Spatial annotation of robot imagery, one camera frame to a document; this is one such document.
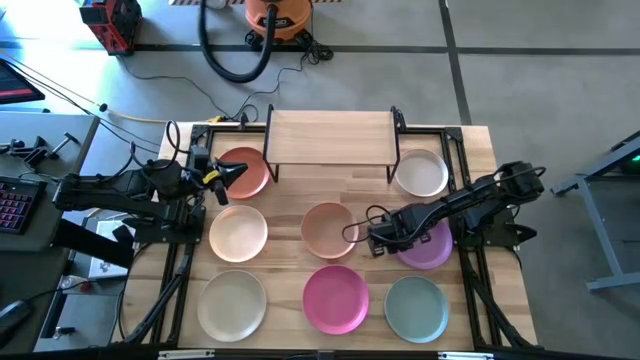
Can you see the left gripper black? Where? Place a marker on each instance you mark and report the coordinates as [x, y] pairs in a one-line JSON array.
[[200, 181]]

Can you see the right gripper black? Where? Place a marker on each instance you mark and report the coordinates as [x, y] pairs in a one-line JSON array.
[[390, 232]]

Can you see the terracotta orange plate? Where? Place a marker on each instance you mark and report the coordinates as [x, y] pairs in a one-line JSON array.
[[254, 175]]

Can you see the purple plate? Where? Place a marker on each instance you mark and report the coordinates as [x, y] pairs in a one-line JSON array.
[[431, 254]]

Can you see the pale peach deep plate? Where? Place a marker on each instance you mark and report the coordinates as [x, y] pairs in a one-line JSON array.
[[238, 233]]

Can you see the tan pink deep plate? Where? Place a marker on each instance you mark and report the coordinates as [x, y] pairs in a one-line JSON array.
[[327, 227]]

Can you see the small white deep plate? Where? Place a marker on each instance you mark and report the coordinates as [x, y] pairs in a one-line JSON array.
[[422, 172]]

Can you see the grey green plate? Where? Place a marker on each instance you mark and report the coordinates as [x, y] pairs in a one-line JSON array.
[[416, 309]]

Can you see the magenta pink plate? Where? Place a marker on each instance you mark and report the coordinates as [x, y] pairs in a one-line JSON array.
[[335, 299]]

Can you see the large cream plate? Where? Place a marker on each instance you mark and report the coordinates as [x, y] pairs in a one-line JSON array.
[[231, 305]]

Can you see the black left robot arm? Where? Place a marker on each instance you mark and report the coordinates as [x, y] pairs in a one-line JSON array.
[[100, 192]]

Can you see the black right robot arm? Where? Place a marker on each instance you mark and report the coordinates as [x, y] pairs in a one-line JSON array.
[[480, 195]]

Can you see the wooden shelf black metal legs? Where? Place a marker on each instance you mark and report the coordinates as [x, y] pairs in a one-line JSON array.
[[330, 137]]

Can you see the white box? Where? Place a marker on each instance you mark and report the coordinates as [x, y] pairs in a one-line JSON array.
[[107, 267]]

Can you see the black slanted beam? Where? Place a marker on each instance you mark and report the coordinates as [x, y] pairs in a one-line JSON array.
[[90, 245]]

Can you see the orange shop vacuum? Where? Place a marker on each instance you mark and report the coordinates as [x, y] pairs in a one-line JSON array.
[[285, 15]]

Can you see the grey side desk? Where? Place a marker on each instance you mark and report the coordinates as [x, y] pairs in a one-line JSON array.
[[50, 125]]

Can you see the black bench clamp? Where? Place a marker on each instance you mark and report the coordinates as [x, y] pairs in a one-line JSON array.
[[35, 152]]

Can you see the red black tool case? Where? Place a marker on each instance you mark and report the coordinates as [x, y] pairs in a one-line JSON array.
[[112, 22]]

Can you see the backlit black keyboard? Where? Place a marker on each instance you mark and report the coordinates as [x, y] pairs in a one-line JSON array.
[[17, 205]]

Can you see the grey metal table leg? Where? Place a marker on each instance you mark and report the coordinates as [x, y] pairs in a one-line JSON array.
[[602, 232]]

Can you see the dark computer monitor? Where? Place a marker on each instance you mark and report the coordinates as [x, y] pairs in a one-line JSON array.
[[15, 82]]

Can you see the black computer mouse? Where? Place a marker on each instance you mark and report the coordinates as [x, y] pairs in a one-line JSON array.
[[12, 315]]

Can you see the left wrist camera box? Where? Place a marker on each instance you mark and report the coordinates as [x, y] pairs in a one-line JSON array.
[[200, 157]]

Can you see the black aluminium rig frame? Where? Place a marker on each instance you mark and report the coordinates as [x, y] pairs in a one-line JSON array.
[[200, 132]]

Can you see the silver bracket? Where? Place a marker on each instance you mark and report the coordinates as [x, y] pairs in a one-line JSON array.
[[186, 354], [465, 355]]

